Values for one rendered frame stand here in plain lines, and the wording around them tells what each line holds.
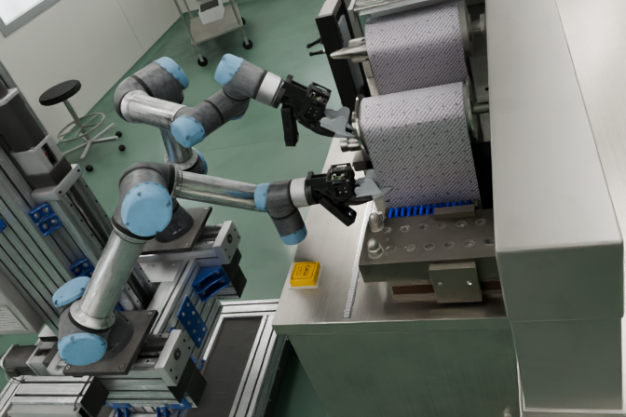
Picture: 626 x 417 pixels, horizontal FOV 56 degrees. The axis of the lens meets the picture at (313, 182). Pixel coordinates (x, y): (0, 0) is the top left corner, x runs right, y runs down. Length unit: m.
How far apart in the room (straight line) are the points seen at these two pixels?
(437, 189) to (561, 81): 0.87
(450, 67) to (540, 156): 1.05
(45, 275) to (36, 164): 0.39
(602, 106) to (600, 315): 0.54
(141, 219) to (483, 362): 0.88
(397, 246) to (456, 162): 0.24
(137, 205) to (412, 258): 0.64
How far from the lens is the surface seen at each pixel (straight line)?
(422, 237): 1.40
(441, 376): 1.57
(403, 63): 1.55
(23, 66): 5.63
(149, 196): 1.41
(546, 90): 0.60
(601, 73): 1.06
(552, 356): 0.53
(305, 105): 1.38
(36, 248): 1.94
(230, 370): 2.45
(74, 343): 1.63
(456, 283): 1.36
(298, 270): 1.59
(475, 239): 1.37
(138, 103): 1.65
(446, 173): 1.43
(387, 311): 1.44
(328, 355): 1.57
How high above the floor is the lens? 1.96
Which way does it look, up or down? 33 degrees down
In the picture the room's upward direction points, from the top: 21 degrees counter-clockwise
